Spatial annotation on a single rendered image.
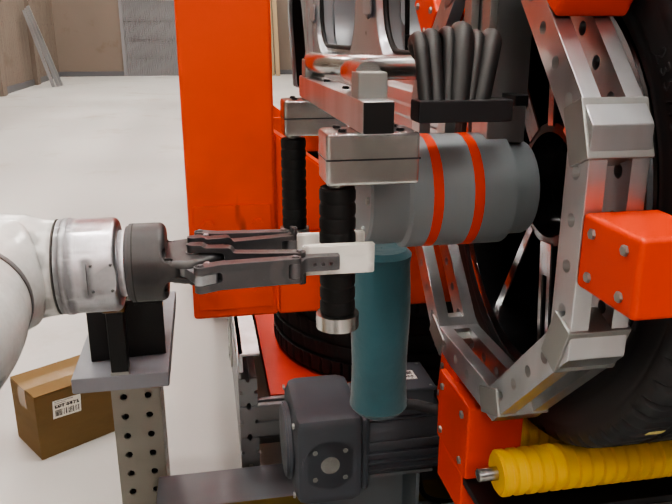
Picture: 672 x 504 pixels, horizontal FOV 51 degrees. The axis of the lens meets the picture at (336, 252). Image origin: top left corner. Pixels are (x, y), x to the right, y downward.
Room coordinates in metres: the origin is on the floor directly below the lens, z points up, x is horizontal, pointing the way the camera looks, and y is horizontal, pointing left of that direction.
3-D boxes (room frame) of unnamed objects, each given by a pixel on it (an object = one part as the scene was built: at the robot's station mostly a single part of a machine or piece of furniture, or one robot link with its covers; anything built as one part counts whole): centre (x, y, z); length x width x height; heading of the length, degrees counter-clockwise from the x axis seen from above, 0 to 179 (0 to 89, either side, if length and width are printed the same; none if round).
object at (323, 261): (0.63, 0.02, 0.83); 0.05 x 0.03 x 0.01; 100
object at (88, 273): (0.63, 0.23, 0.83); 0.09 x 0.06 x 0.09; 11
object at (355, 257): (0.65, 0.00, 0.83); 0.07 x 0.01 x 0.03; 100
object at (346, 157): (0.68, -0.03, 0.93); 0.09 x 0.05 x 0.05; 101
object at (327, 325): (0.67, 0.00, 0.83); 0.04 x 0.04 x 0.16
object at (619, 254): (0.57, -0.26, 0.85); 0.09 x 0.08 x 0.07; 11
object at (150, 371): (1.35, 0.43, 0.44); 0.43 x 0.17 x 0.03; 11
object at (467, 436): (0.89, -0.24, 0.48); 0.16 x 0.12 x 0.17; 101
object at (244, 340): (2.57, 0.40, 0.28); 2.47 x 0.09 x 0.22; 11
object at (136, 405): (1.38, 0.43, 0.21); 0.10 x 0.10 x 0.42; 11
